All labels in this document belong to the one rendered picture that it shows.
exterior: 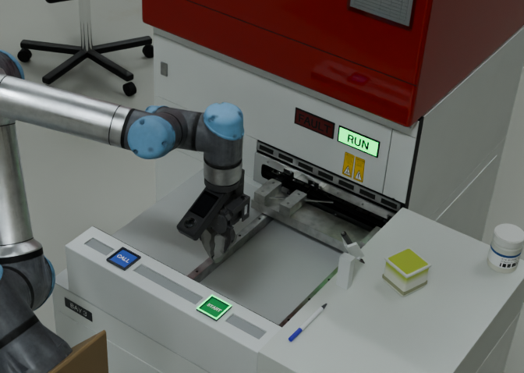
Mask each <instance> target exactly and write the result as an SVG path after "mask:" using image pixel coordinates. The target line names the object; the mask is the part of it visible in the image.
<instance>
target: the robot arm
mask: <svg viewBox="0 0 524 373"><path fill-rule="evenodd" d="M16 120H18V121H21V122H25V123H29V124H33V125H36V126H41V127H44V128H48V129H50V130H56V131H59V132H62V133H67V134H71V135H73V136H77V137H82V138H85V139H88V140H93V141H97V142H100V143H103V144H108V145H111V146H115V147H120V148H124V149H126V150H130V151H132V152H133V153H134V154H135V155H137V156H138V157H140V158H144V159H156V158H161V157H163V156H165V155H166V154H167V153H168V152H170V151H172V150H174V149H176V148H180V149H185V150H191V151H202V152H203V153H204V184H205V186H206V187H205V188H204V190H203V191H202V193H201V194H200V196H199V197H198V198H197V199H196V200H195V202H194V203H193V205H192V206H191V207H190V209H189V210H188V212H187V213H186V214H185V215H184V216H183V218H182V219H181V221H180V222H179V224H178V225H177V226H176V227H177V230H178V231H179V232H180V233H181V234H183V235H185V236H187V237H189V238H190V239H192V240H195V241H196V240H198V239H199V238H200V240H201V241H202V244H203V246H204V249H205V251H206V252H207V254H208V256H209V257H210V259H211V260H212V261H213V262H215V263H216V264H217V263H218V262H220V261H221V260H222V259H223V258H224V257H225V255H226V254H227V253H228V250H229V248H230V247H231V246H232V245H233V244H234V243H235V242H236V239H237V235H236V234H235V231H234V229H233V228H234V227H233V225H235V224H236V223H237V222H238V221H239V220H240V219H242V222H243V221H245V220H246V219H247V218H248V217H249V216H250V196H248V195H246V194H244V193H243V190H244V174H245V170H244V169H242V167H243V159H242V156H243V136H244V128H243V113H242V111H241V109H240V108H239V107H237V106H236V105H234V104H231V103H227V102H222V103H221V104H218V103H214V104H212V105H209V106H208V107H207V108H206V110H205V112H194V111H188V110H183V109H178V108H169V107H168V106H164V105H162V106H156V105H150V106H148V107H147V108H146V110H145V111H141V110H138V109H134V108H130V107H126V106H123V105H118V104H115V103H111V102H108V101H103V100H100V99H96V98H92V97H88V96H85V95H82V94H76V93H73V92H70V91H64V90H61V89H58V88H55V87H49V86H46V85H43V84H40V83H35V82H31V81H29V80H25V77H24V72H23V69H22V66H21V65H20V63H19V62H18V61H17V59H16V58H15V57H14V56H12V55H11V54H9V53H8V52H6V51H3V50H1V49H0V373H48V372H49V371H50V370H51V369H52V368H54V367H55V366H56V365H58V364H59V363H60V362H62V361H63V360H64V359H65V358H66V357H68V356H69V355H70V354H71V353H72V351H73V350H72V349H71V347H70V346H69V344H68V343H67V342H66V341H65V340H64V339H62V338H61V337H59V336H57V335H56V334H55V333H53V331H51V330H50V329H48V328H47V327H45V326H44V325H43V324H42V323H41V322H40V320H39V319H38V318H37V316H36V315H35V313H34V311H35V310H37V309H38V308H39V307H41V306H42V305H43V304H44V303H45V302H46V300H47V299H48V298H49V297H50V296H51V293H52V291H53V289H54V287H55V270H54V268H53V265H52V263H51V262H50V261H49V260H48V259H47V258H46V257H45V256H44V252H43V247H42V244H41V243H39V242H38V241H37V240H35V239H34V237H33V232H32V226H31V221H30V212H29V207H28V202H27V192H26V187H25V183H24V177H23V168H22V163H21V157H20V152H19V143H18V138H17V133H16ZM247 204H248V206H247V213H246V214H245V206H246V205H247ZM244 214H245V215H244ZM214 248H215V249H214Z"/></svg>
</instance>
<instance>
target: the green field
mask: <svg viewBox="0 0 524 373"><path fill-rule="evenodd" d="M338 140H339V141H341V142H343V143H345V144H348V145H350V146H353V147H356V148H358V149H360V150H362V151H365V152H367V153H369V154H372V155H375V156H377V146H378V142H375V141H373V140H370V139H367V138H365V137H362V136H360V135H358V134H356V133H353V132H350V131H348V130H345V129H343V128H341V127H340V130H339V138H338Z"/></svg>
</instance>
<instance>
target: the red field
mask: <svg viewBox="0 0 524 373"><path fill-rule="evenodd" d="M296 123H298V124H300V125H302V126H305V127H308V128H310V129H312V130H315V131H317V132H319V133H322V134H324V135H326V136H329V137H332V130H333V124H331V123H328V122H326V121H324V120H322V119H318V118H317V117H314V116H312V115H309V114H307V113H305V112H301V111H300V110H297V109H296Z"/></svg>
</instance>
